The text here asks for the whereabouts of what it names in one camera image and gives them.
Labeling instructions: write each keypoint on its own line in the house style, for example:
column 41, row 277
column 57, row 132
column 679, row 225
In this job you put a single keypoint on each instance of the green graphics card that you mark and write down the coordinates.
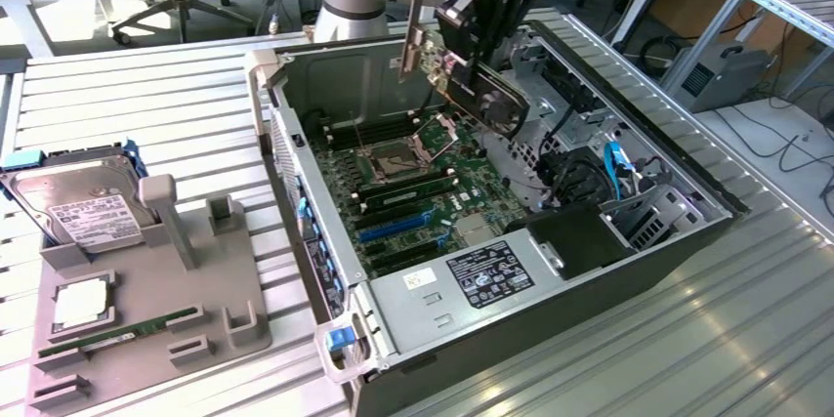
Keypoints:
column 502, row 109

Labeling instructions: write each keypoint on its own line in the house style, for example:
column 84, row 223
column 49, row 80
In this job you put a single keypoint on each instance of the silver socket cover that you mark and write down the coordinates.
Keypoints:
column 442, row 118

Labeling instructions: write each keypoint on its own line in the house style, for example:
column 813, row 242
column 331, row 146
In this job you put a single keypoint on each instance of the silver disk bay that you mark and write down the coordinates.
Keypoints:
column 573, row 109
column 651, row 221

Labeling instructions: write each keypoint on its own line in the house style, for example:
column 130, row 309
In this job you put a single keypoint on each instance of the thin metal locking lever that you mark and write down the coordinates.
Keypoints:
column 359, row 131

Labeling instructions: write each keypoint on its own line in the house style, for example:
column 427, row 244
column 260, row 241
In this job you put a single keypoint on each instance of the black RAM slot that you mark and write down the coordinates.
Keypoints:
column 338, row 132
column 416, row 179
column 416, row 174
column 335, row 126
column 343, row 143
column 340, row 137

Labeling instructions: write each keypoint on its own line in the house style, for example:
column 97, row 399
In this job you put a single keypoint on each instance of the silver CPU socket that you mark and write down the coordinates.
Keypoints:
column 391, row 163

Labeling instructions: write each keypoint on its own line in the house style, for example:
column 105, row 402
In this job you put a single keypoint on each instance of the green motherboard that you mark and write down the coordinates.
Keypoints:
column 468, row 178

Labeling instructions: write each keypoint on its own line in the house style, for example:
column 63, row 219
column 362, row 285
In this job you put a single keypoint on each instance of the green RAM stick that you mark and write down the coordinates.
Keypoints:
column 407, row 195
column 118, row 336

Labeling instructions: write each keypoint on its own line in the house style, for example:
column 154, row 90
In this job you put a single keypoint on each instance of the long black expansion slot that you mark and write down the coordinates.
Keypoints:
column 404, row 250
column 410, row 261
column 391, row 216

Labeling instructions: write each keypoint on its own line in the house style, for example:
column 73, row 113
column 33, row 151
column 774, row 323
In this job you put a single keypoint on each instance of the silver chipset heatsink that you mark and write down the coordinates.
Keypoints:
column 479, row 229

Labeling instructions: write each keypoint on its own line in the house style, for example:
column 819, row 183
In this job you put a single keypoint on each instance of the blue expansion slot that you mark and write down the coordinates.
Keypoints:
column 391, row 230

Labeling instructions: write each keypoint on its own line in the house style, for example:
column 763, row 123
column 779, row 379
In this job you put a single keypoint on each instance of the blue slot clip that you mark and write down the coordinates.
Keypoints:
column 328, row 265
column 336, row 288
column 316, row 231
column 300, row 207

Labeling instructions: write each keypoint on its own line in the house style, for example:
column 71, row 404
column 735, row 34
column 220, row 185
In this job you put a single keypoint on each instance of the black plastic shroud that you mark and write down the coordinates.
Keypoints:
column 573, row 241

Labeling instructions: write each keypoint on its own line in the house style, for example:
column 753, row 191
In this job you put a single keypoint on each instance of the grey power supply unit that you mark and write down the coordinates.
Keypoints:
column 416, row 309

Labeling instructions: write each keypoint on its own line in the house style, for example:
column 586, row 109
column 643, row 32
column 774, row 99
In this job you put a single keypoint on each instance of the black open PC case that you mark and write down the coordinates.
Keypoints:
column 586, row 319

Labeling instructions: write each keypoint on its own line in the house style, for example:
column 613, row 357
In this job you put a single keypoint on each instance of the blue case latch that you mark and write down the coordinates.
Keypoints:
column 339, row 339

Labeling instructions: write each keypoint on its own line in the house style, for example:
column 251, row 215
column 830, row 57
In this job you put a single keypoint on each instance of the hard disk with blue carrier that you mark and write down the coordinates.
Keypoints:
column 84, row 207

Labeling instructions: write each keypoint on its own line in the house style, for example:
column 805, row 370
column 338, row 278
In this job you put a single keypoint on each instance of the grey parts rack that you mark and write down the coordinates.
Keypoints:
column 163, row 304

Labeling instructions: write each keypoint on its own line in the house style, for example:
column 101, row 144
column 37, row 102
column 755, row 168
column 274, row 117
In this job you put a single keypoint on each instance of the silver CPU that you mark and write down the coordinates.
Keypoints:
column 81, row 302

